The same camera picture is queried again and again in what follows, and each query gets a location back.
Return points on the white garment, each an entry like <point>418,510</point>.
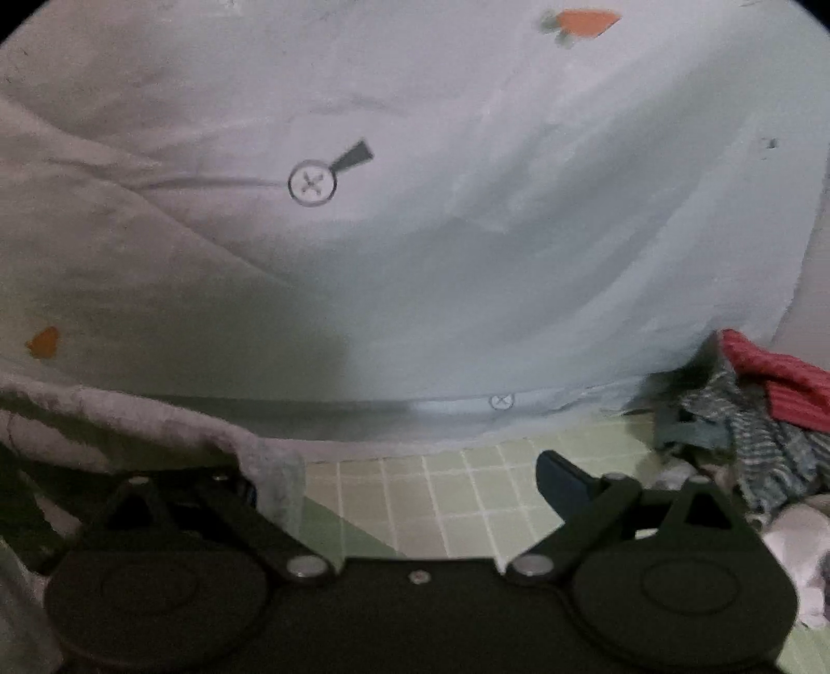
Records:
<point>798,538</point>

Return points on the red knitted garment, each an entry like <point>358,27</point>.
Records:
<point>797,392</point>

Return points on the light blue carrot-print sheet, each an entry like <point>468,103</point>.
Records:
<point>450,207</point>

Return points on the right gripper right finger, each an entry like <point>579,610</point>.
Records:
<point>592,510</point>

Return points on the green grid-pattern mat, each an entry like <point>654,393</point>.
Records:
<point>476,502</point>

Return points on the grey zip hoodie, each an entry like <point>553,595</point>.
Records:
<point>109,432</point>

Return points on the blue plaid shirt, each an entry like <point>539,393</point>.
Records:
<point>725,426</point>

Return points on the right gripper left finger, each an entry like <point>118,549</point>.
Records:
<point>233,499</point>

